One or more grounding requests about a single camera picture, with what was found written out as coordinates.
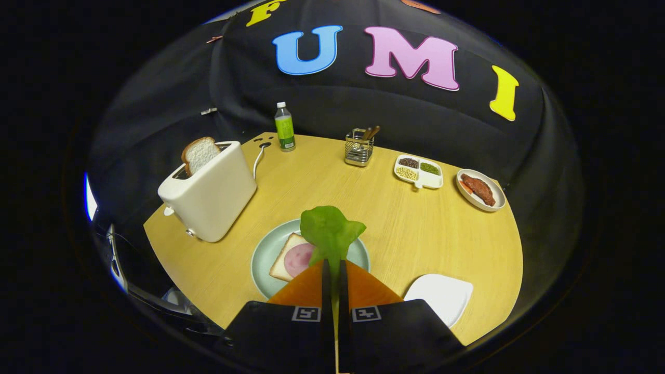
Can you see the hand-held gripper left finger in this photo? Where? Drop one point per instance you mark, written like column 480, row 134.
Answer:
column 291, row 337

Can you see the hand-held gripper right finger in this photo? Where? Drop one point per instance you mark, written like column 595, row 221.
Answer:
column 384, row 337

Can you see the green lettuce leaf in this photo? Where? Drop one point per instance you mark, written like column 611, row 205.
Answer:
column 330, row 231

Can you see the toasted bread slice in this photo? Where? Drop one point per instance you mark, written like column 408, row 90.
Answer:
column 200, row 154

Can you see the white leaf-shaped plate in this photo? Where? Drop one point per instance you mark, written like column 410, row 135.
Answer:
column 441, row 296

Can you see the white bread slice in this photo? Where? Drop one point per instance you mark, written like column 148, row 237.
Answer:
column 280, row 266

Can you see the pink ham slice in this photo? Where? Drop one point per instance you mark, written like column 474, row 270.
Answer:
column 298, row 259

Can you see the pale green plate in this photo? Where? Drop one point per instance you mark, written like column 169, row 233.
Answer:
column 265, row 254

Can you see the white toaster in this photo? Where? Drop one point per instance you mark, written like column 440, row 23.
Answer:
column 213, row 197

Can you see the white divided dish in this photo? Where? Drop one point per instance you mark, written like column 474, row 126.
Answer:
column 428, row 181

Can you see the pile of yellow beans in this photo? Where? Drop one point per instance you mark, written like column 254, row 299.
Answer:
column 407, row 173

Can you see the pile of green beans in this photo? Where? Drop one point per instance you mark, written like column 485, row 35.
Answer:
column 429, row 168

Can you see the brown meat slice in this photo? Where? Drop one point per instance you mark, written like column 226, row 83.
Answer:
column 478, row 188

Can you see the pile of dark beans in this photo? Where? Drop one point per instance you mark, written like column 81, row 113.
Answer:
column 409, row 162

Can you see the round white meat plate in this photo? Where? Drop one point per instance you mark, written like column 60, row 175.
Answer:
column 497, row 196

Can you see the green label plastic bottle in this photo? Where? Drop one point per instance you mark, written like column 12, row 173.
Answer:
column 284, row 132

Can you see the wooden utensil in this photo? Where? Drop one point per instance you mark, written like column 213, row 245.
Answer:
column 373, row 132

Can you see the black backdrop cloth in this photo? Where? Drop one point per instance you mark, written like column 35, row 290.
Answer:
column 337, row 98

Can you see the lit monitor screen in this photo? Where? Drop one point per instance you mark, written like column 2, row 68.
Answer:
column 89, row 200

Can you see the red cloth clip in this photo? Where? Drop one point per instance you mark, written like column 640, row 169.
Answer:
column 214, row 39

